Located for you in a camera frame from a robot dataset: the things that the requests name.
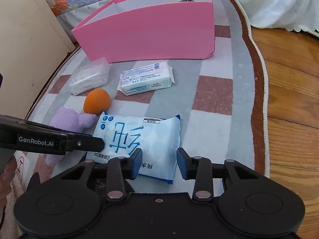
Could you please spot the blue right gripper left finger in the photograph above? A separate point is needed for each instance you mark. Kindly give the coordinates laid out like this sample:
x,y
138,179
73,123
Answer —
x,y
134,163

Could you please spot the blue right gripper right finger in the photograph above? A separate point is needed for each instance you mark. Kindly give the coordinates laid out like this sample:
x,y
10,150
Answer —
x,y
185,165

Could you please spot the blue wet wipes pack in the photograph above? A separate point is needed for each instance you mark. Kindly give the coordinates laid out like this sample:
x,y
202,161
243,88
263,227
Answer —
x,y
158,139

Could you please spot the purple plush toy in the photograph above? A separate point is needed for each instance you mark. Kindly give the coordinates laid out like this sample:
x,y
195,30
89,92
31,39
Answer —
x,y
70,120

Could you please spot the orange makeup sponge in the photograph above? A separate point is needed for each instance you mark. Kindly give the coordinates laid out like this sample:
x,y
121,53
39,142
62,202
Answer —
x,y
97,101

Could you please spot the left hand with ring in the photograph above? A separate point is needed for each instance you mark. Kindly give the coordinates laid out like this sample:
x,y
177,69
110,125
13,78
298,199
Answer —
x,y
6,179

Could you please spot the white paper red letter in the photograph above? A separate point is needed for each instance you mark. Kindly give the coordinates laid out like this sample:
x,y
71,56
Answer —
x,y
23,164

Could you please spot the checkered grey rug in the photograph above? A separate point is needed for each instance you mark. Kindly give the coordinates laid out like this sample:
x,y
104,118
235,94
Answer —
x,y
222,102

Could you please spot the small white tissue pack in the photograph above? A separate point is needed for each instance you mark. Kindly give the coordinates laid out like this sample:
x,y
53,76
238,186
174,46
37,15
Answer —
x,y
146,78

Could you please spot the pink fluffy blanket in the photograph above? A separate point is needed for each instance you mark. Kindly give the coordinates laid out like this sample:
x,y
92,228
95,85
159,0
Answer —
x,y
9,227

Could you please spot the pink cardboard box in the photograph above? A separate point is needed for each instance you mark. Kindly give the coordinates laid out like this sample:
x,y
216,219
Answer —
x,y
136,30

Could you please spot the white bed skirt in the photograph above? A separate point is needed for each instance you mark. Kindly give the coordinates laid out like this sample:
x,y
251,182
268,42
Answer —
x,y
292,15

